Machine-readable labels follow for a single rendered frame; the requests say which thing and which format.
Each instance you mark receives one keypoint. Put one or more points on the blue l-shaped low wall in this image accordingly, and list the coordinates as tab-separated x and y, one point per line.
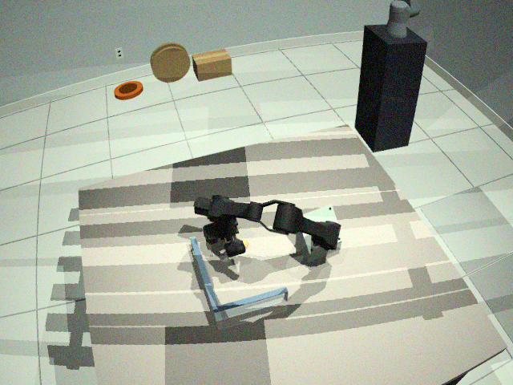
211	294

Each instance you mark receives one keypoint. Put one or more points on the clear low glass walls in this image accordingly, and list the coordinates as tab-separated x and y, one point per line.
259	305

